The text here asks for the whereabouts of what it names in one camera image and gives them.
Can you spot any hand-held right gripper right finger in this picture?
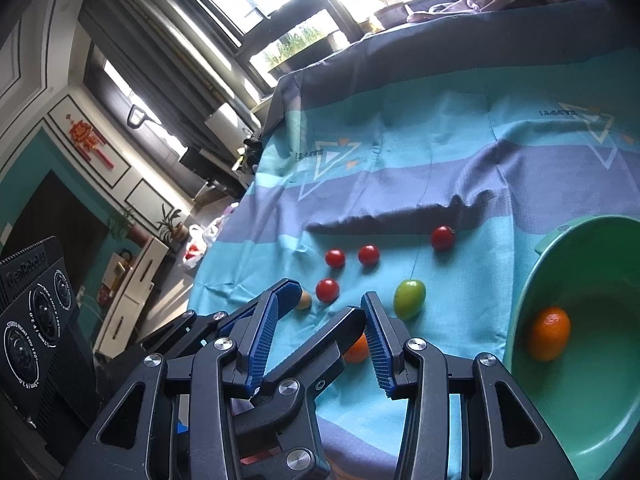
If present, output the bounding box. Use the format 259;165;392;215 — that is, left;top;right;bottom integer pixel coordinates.
361;291;576;480

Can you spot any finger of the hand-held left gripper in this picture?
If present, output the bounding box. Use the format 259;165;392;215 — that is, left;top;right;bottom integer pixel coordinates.
232;305;369;480
120;277;304;361

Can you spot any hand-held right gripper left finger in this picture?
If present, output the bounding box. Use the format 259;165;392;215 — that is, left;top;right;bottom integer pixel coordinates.
60;290;281;480

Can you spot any small orange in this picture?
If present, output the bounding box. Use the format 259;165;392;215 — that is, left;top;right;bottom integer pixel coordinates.
342;332;371;365

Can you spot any large orange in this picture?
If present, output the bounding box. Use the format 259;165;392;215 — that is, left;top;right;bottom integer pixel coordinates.
530;306;572;362

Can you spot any green plastic bowl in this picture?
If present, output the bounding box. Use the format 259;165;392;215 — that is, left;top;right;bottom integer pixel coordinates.
502;215;640;480

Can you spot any white cabinet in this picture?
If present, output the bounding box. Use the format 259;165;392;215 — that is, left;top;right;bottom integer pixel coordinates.
92;236;170;359

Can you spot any white plastic bag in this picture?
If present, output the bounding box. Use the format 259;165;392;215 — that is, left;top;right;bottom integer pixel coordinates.
181;224;222;269

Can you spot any tall leafy potted plant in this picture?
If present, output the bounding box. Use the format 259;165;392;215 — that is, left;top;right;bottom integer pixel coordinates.
154;206;189;247

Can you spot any small leafy potted plant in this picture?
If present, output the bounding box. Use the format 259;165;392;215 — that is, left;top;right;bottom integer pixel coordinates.
106;209;137;242

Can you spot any white box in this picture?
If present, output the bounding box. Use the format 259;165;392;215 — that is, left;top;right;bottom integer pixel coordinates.
203;102;262;137

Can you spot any blue striped printed bedsheet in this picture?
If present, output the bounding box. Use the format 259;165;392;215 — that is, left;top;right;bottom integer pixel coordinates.
187;0;640;480

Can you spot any long grass planter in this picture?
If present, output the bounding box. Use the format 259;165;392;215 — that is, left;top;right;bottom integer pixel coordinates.
264;24;337;77

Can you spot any grey curtain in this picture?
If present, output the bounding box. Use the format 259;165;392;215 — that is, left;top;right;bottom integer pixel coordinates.
80;0;268;128

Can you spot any brown potted plant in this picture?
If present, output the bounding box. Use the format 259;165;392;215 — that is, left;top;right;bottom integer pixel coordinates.
372;0;408;29

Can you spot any red knot wall ornament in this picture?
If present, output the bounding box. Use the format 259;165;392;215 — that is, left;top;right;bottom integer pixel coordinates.
64;111;116;171

